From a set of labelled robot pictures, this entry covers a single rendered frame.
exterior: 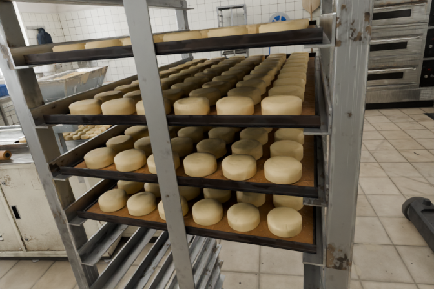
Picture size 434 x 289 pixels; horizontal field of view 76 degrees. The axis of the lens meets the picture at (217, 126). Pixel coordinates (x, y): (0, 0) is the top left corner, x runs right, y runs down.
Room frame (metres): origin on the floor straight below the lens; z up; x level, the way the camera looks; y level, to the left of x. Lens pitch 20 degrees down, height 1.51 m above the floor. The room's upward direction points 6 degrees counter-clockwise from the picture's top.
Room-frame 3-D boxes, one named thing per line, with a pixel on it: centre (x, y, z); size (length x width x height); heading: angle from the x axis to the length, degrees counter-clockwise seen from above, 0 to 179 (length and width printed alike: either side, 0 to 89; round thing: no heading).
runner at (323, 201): (0.57, -0.21, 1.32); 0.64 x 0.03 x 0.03; 160
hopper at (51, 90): (1.93, 0.95, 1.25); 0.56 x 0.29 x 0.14; 172
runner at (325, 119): (0.57, -0.21, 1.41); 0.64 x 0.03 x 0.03; 160
